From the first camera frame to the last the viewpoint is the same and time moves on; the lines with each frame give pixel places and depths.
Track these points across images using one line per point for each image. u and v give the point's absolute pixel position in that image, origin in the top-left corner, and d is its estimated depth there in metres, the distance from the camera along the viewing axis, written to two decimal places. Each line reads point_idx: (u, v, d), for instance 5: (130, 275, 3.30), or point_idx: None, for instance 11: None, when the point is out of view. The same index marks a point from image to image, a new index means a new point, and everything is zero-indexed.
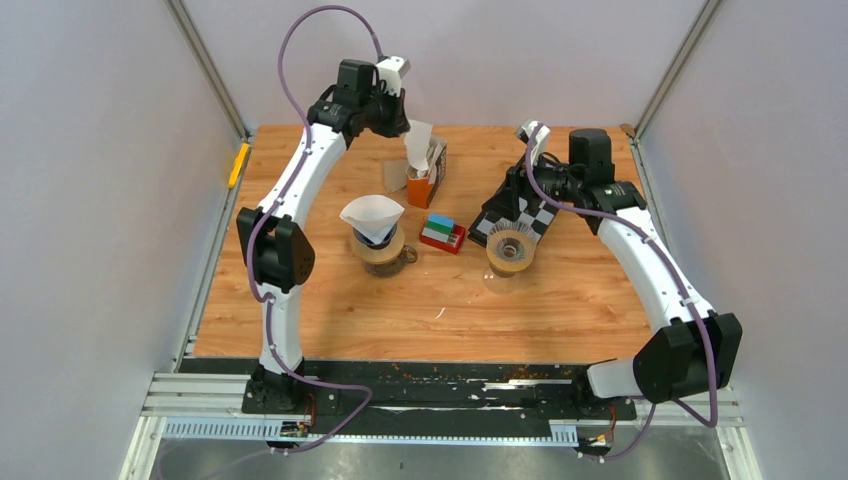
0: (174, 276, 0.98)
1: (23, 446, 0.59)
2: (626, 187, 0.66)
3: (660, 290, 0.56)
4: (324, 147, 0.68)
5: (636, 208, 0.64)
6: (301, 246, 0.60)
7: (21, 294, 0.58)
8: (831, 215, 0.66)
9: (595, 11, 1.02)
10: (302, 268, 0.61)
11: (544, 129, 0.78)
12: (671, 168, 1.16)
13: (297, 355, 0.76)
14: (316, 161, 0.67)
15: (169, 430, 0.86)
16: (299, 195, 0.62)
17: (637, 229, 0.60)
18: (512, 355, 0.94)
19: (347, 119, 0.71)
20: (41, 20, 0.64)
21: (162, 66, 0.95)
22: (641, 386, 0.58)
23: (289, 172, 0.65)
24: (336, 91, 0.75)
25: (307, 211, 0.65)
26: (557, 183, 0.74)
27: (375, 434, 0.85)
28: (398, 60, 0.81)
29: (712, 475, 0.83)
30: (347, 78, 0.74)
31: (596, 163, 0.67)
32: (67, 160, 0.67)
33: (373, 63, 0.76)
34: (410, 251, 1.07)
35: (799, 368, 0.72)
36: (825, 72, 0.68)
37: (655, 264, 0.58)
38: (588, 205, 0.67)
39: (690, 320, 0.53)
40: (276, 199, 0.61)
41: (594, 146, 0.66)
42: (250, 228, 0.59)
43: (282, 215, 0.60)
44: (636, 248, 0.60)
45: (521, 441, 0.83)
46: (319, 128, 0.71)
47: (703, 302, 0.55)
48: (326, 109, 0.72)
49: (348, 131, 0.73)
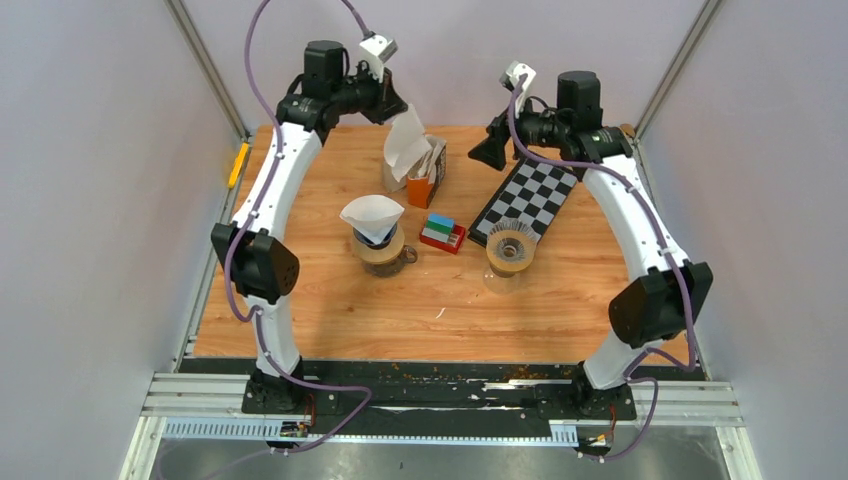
0: (174, 276, 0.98)
1: (24, 447, 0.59)
2: (613, 132, 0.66)
3: (639, 240, 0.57)
4: (297, 149, 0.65)
5: (622, 155, 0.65)
6: (283, 257, 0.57)
7: (22, 295, 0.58)
8: (830, 216, 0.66)
9: (595, 12, 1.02)
10: (287, 277, 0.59)
11: (531, 72, 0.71)
12: (670, 168, 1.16)
13: (294, 357, 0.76)
14: (290, 166, 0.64)
15: (169, 430, 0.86)
16: (275, 204, 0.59)
17: (622, 178, 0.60)
18: (512, 355, 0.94)
19: (320, 114, 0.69)
20: (43, 20, 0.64)
21: (162, 65, 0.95)
22: (616, 327, 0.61)
23: (262, 179, 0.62)
24: (304, 80, 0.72)
25: (285, 221, 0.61)
26: (545, 128, 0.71)
27: (375, 434, 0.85)
28: (381, 41, 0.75)
29: (711, 475, 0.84)
30: (315, 65, 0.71)
31: (585, 108, 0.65)
32: (68, 160, 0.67)
33: (341, 46, 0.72)
34: (410, 251, 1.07)
35: (799, 368, 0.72)
36: (825, 73, 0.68)
37: (637, 214, 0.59)
38: (575, 153, 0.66)
39: (666, 269, 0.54)
40: (250, 212, 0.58)
41: (585, 90, 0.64)
42: (226, 244, 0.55)
43: (259, 229, 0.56)
44: (619, 197, 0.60)
45: (521, 441, 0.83)
46: (290, 128, 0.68)
47: (680, 253, 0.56)
48: (296, 104, 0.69)
49: (322, 126, 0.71)
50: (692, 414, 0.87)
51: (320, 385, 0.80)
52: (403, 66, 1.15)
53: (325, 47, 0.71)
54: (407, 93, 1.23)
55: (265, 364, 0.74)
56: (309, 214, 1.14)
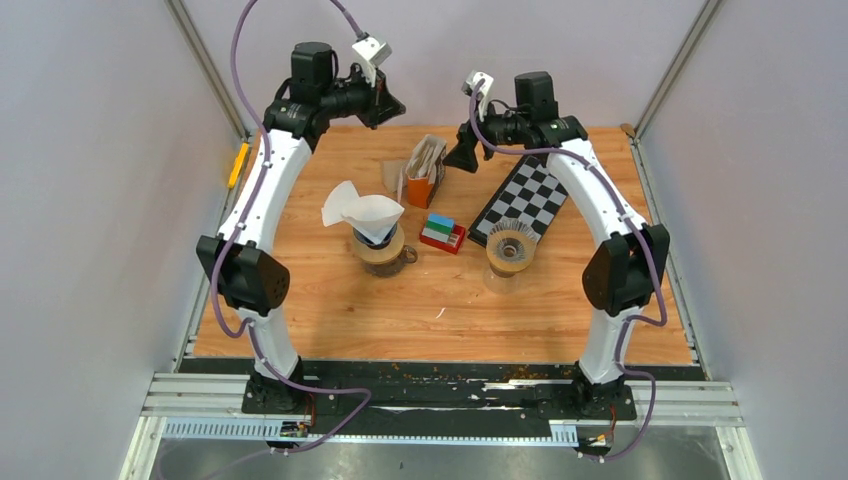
0: (174, 276, 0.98)
1: (23, 449, 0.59)
2: (568, 120, 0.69)
3: (601, 210, 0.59)
4: (285, 158, 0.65)
5: (581, 138, 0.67)
6: (272, 271, 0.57)
7: (21, 297, 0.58)
8: (829, 216, 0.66)
9: (595, 12, 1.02)
10: (277, 289, 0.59)
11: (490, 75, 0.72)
12: (670, 168, 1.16)
13: (292, 360, 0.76)
14: (278, 175, 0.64)
15: (169, 430, 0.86)
16: (262, 216, 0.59)
17: (580, 158, 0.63)
18: (512, 355, 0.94)
19: (308, 121, 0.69)
20: (42, 21, 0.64)
21: (162, 66, 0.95)
22: (591, 298, 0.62)
23: (249, 189, 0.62)
24: (293, 84, 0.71)
25: (273, 232, 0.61)
26: (508, 127, 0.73)
27: (375, 434, 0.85)
28: (373, 44, 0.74)
29: (711, 475, 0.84)
30: (302, 69, 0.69)
31: (540, 101, 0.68)
32: (67, 160, 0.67)
33: (328, 49, 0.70)
34: (410, 251, 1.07)
35: (799, 368, 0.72)
36: (824, 72, 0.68)
37: (597, 188, 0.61)
38: (536, 142, 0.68)
39: (628, 232, 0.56)
40: (237, 224, 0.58)
41: (538, 85, 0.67)
42: (213, 259, 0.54)
43: (246, 241, 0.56)
44: (579, 175, 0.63)
45: (521, 441, 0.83)
46: (278, 135, 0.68)
47: (638, 218, 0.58)
48: (284, 111, 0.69)
49: (311, 133, 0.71)
50: (692, 414, 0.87)
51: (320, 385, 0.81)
52: (402, 66, 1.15)
53: (312, 49, 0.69)
54: (407, 93, 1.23)
55: (264, 371, 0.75)
56: (308, 214, 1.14)
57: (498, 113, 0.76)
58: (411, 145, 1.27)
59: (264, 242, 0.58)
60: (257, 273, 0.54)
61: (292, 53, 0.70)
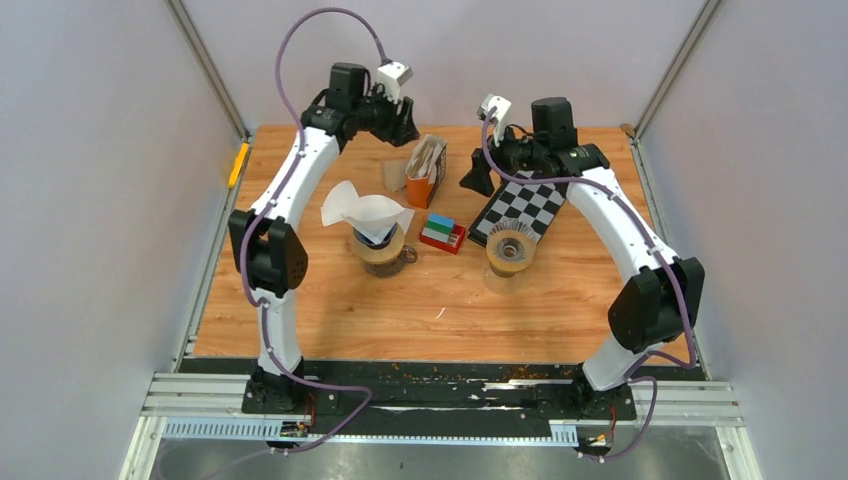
0: (174, 276, 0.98)
1: (23, 448, 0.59)
2: (588, 148, 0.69)
3: (628, 243, 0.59)
4: (318, 150, 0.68)
5: (602, 167, 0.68)
6: (295, 251, 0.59)
7: (20, 296, 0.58)
8: (830, 216, 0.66)
9: (596, 12, 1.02)
10: (296, 271, 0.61)
11: (505, 102, 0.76)
12: (670, 168, 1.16)
13: (296, 356, 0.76)
14: (311, 164, 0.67)
15: (169, 430, 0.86)
16: (293, 197, 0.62)
17: (602, 188, 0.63)
18: (512, 355, 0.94)
19: (340, 123, 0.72)
20: (41, 20, 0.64)
21: (162, 65, 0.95)
22: (619, 336, 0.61)
23: (283, 173, 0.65)
24: (327, 93, 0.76)
25: (299, 216, 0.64)
26: (524, 152, 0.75)
27: (375, 434, 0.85)
28: (398, 67, 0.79)
29: (711, 475, 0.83)
30: (340, 81, 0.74)
31: (559, 128, 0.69)
32: (66, 159, 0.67)
33: (364, 66, 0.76)
34: (410, 251, 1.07)
35: (798, 368, 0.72)
36: (825, 72, 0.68)
37: (623, 219, 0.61)
38: (555, 171, 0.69)
39: (658, 267, 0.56)
40: (269, 201, 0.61)
41: (556, 112, 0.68)
42: (242, 231, 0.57)
43: (276, 217, 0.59)
44: (603, 205, 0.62)
45: (521, 441, 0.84)
46: (312, 132, 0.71)
47: (668, 251, 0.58)
48: (319, 113, 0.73)
49: (341, 136, 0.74)
50: (692, 415, 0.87)
51: (321, 385, 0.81)
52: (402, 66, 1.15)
53: (350, 65, 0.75)
54: (407, 93, 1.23)
55: (268, 363, 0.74)
56: (309, 214, 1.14)
57: (514, 138, 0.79)
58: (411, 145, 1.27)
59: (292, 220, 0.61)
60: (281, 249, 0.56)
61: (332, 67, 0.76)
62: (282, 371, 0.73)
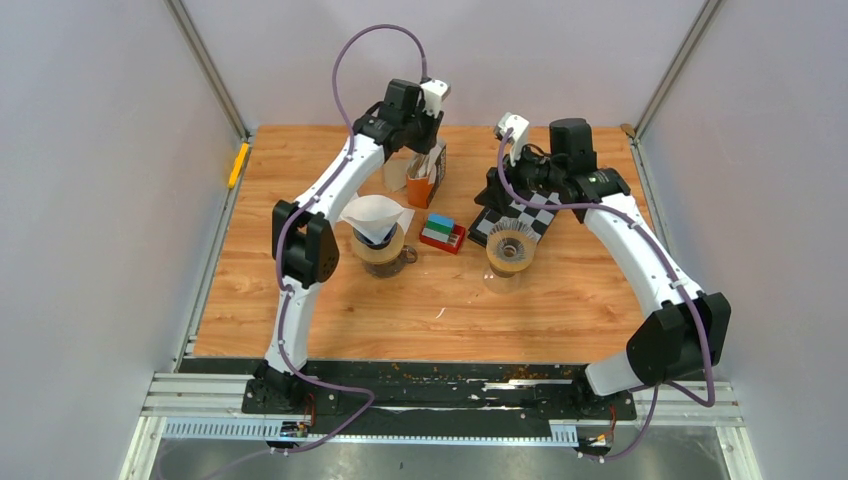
0: (174, 276, 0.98)
1: (23, 448, 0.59)
2: (609, 175, 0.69)
3: (650, 275, 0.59)
4: (365, 156, 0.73)
5: (622, 193, 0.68)
6: (329, 245, 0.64)
7: (20, 295, 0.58)
8: (830, 216, 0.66)
9: (595, 11, 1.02)
10: (325, 266, 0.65)
11: (522, 121, 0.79)
12: (670, 168, 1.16)
13: (303, 356, 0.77)
14: (356, 168, 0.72)
15: (169, 430, 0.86)
16: (335, 195, 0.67)
17: (622, 215, 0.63)
18: (511, 355, 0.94)
19: (389, 134, 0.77)
20: (40, 19, 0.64)
21: (161, 65, 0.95)
22: (637, 372, 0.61)
23: (330, 173, 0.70)
24: (381, 105, 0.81)
25: (339, 213, 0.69)
26: (541, 174, 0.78)
27: (375, 434, 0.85)
28: (440, 84, 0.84)
29: (711, 475, 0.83)
30: (394, 96, 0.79)
31: (578, 151, 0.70)
32: (65, 158, 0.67)
33: (418, 85, 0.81)
34: (410, 251, 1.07)
35: (798, 368, 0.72)
36: (825, 72, 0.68)
37: (644, 249, 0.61)
38: (573, 196, 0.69)
39: (681, 302, 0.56)
40: (313, 196, 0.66)
41: (575, 135, 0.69)
42: (285, 220, 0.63)
43: (317, 211, 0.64)
44: (623, 233, 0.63)
45: (521, 441, 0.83)
46: (362, 139, 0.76)
47: (692, 284, 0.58)
48: (372, 122, 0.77)
49: (388, 145, 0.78)
50: (692, 414, 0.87)
51: (321, 384, 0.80)
52: (402, 67, 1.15)
53: (406, 83, 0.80)
54: None
55: (277, 359, 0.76)
56: None
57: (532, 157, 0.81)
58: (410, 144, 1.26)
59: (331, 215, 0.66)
60: (316, 243, 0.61)
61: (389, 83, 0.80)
62: (291, 366, 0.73)
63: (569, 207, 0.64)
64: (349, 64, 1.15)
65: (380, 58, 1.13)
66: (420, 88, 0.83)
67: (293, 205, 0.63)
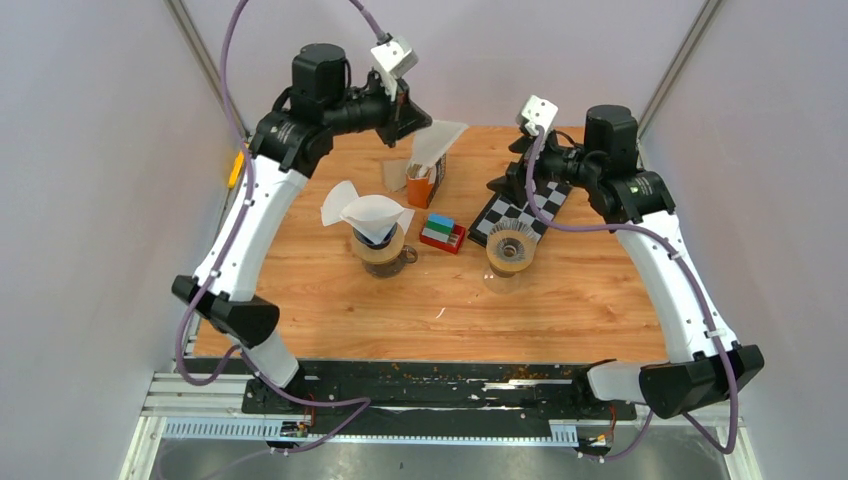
0: (174, 276, 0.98)
1: (24, 449, 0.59)
2: (653, 183, 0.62)
3: (684, 319, 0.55)
4: (270, 194, 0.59)
5: (664, 210, 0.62)
6: (245, 321, 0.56)
7: (22, 295, 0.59)
8: (830, 216, 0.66)
9: (595, 12, 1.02)
10: (256, 330, 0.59)
11: (551, 111, 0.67)
12: (671, 168, 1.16)
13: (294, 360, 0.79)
14: (260, 215, 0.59)
15: (169, 430, 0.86)
16: (239, 263, 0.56)
17: (664, 242, 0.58)
18: (512, 355, 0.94)
19: (301, 145, 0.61)
20: (41, 21, 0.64)
21: (162, 66, 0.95)
22: (645, 397, 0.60)
23: (230, 228, 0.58)
24: (293, 94, 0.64)
25: (254, 276, 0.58)
26: (570, 168, 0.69)
27: (375, 434, 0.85)
28: (396, 51, 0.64)
29: (711, 475, 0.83)
30: (303, 84, 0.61)
31: (619, 151, 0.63)
32: (67, 159, 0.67)
33: (340, 56, 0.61)
34: (410, 251, 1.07)
35: (799, 370, 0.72)
36: (826, 73, 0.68)
37: (682, 287, 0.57)
38: (609, 203, 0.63)
39: (714, 355, 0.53)
40: (211, 272, 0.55)
41: (619, 132, 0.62)
42: (186, 300, 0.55)
43: (220, 292, 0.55)
44: (662, 264, 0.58)
45: (521, 441, 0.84)
46: (263, 164, 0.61)
47: (728, 334, 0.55)
48: (276, 131, 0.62)
49: (305, 158, 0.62)
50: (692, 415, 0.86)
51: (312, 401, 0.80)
52: None
53: (317, 60, 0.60)
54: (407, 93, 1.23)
55: (261, 378, 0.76)
56: (308, 214, 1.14)
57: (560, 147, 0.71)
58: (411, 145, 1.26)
59: (240, 290, 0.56)
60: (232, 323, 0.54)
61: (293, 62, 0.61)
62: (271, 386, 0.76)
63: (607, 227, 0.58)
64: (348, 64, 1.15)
65: None
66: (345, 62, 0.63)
67: (191, 284, 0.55)
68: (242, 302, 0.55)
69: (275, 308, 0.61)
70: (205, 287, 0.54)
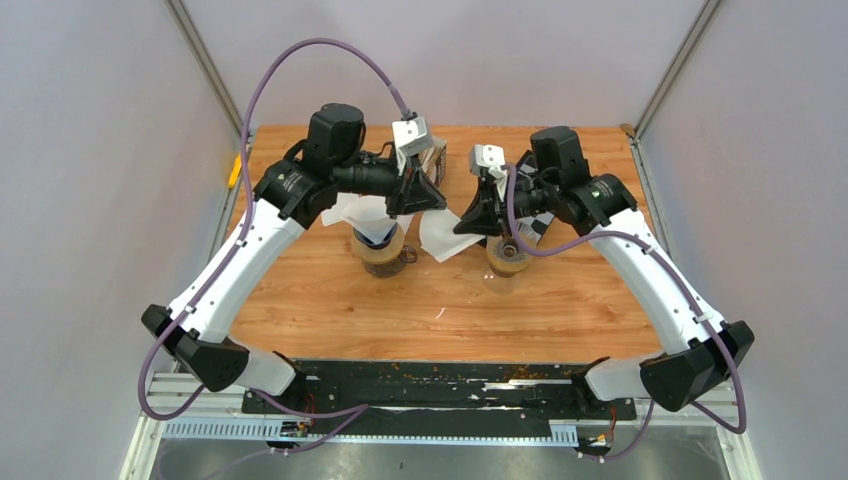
0: (173, 277, 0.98)
1: (24, 447, 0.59)
2: (612, 186, 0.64)
3: (672, 309, 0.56)
4: (263, 238, 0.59)
5: (627, 208, 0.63)
6: (214, 359, 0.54)
7: (21, 293, 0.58)
8: (829, 217, 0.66)
9: (595, 12, 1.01)
10: (223, 373, 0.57)
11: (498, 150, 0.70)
12: (670, 168, 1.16)
13: (289, 374, 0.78)
14: (249, 256, 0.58)
15: (169, 430, 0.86)
16: (216, 301, 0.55)
17: (636, 240, 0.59)
18: (512, 355, 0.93)
19: (303, 198, 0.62)
20: (41, 19, 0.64)
21: (161, 66, 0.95)
22: (651, 391, 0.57)
23: (215, 265, 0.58)
24: (306, 146, 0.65)
25: (229, 317, 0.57)
26: (534, 195, 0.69)
27: (375, 435, 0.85)
28: (411, 130, 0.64)
29: (711, 475, 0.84)
30: (320, 135, 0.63)
31: (569, 162, 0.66)
32: (65, 158, 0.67)
33: (357, 118, 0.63)
34: (410, 251, 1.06)
35: (799, 370, 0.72)
36: (827, 74, 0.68)
37: (662, 278, 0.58)
38: (576, 211, 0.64)
39: (707, 339, 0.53)
40: (186, 306, 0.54)
41: (563, 144, 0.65)
42: (156, 333, 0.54)
43: (190, 329, 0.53)
44: (638, 260, 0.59)
45: (521, 440, 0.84)
46: (264, 209, 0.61)
47: (715, 315, 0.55)
48: (282, 179, 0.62)
49: (305, 210, 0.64)
50: (692, 415, 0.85)
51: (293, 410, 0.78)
52: (400, 66, 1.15)
53: (337, 115, 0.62)
54: (407, 93, 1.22)
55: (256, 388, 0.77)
56: None
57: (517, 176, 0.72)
58: None
59: (211, 331, 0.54)
60: (201, 360, 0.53)
61: (314, 116, 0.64)
62: (266, 395, 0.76)
63: (582, 239, 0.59)
64: (349, 64, 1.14)
65: (380, 58, 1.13)
66: (364, 124, 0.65)
67: (163, 316, 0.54)
68: (210, 344, 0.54)
69: (245, 355, 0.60)
70: (177, 322, 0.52)
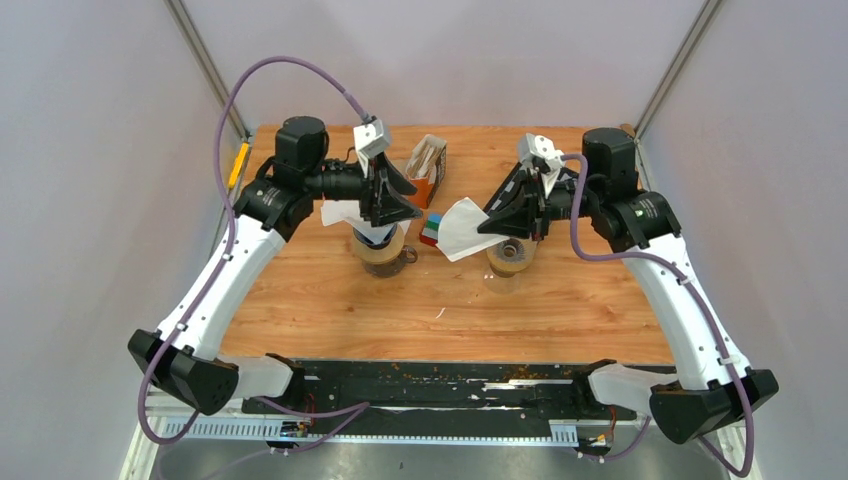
0: (173, 277, 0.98)
1: (25, 447, 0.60)
2: (657, 205, 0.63)
3: (697, 346, 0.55)
4: (249, 251, 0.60)
5: (670, 233, 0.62)
6: (211, 377, 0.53)
7: (21, 294, 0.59)
8: (828, 217, 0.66)
9: (594, 12, 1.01)
10: (218, 393, 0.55)
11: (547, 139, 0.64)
12: (671, 168, 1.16)
13: (289, 372, 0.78)
14: (236, 270, 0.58)
15: (169, 430, 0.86)
16: (208, 316, 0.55)
17: (672, 268, 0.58)
18: (512, 355, 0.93)
19: (283, 211, 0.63)
20: (40, 20, 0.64)
21: (161, 67, 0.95)
22: (659, 422, 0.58)
23: (202, 281, 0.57)
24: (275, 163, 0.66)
25: (221, 333, 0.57)
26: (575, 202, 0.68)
27: (374, 434, 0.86)
28: (368, 133, 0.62)
29: (712, 475, 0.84)
30: (287, 150, 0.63)
31: (618, 173, 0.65)
32: (64, 158, 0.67)
33: (319, 129, 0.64)
34: (410, 251, 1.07)
35: (797, 370, 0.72)
36: (826, 75, 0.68)
37: (692, 314, 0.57)
38: (615, 226, 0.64)
39: (728, 382, 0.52)
40: (178, 325, 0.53)
41: (617, 153, 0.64)
42: (144, 358, 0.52)
43: (183, 347, 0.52)
44: (671, 290, 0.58)
45: (521, 440, 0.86)
46: (247, 222, 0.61)
47: (740, 360, 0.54)
48: (260, 195, 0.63)
49: (286, 222, 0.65)
50: None
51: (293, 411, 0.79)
52: (400, 66, 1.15)
53: (300, 129, 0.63)
54: (406, 93, 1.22)
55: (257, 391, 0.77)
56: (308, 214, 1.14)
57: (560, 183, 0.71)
58: (411, 145, 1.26)
59: (204, 347, 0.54)
60: (200, 379, 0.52)
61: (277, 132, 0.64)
62: (267, 397, 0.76)
63: (616, 255, 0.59)
64: (348, 64, 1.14)
65: (379, 58, 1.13)
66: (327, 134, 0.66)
67: (152, 339, 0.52)
68: (205, 360, 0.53)
69: (236, 374, 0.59)
70: (169, 341, 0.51)
